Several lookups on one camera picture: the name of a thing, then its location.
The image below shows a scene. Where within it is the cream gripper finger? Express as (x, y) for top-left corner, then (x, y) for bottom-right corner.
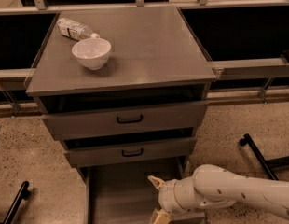
(148, 175), (165, 190)

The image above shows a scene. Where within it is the grey bottom drawer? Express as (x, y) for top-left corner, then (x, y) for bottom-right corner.
(83, 156), (207, 224)

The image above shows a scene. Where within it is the grey drawer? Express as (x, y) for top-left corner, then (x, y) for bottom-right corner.
(42, 101), (208, 141)
(83, 156), (207, 224)
(64, 137), (196, 168)

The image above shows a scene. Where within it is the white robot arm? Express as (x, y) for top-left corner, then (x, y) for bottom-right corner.
(148, 164), (289, 224)

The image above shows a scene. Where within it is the grey middle drawer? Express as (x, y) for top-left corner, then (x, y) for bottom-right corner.
(64, 137), (196, 168)

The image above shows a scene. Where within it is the grey top drawer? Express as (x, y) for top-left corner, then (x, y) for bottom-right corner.
(42, 101), (208, 141)

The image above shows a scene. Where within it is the grey drawer cabinet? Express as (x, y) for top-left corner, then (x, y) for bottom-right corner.
(26, 6), (217, 185)

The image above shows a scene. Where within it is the black right base leg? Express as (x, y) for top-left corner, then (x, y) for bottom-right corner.
(239, 133), (289, 180)

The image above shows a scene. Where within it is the black base leg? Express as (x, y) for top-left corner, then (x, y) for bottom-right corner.
(1, 181), (30, 224)
(239, 133), (289, 180)

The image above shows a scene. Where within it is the black left base leg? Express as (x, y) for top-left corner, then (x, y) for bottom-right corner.
(1, 181), (30, 224)

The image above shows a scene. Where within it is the white ceramic bowl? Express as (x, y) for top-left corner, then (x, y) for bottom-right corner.
(72, 38), (111, 70)

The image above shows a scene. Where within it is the metal window railing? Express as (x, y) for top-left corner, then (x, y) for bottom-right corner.
(0, 0), (289, 117)

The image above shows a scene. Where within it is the clear plastic water bottle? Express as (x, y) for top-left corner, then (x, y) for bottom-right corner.
(57, 18), (100, 41)

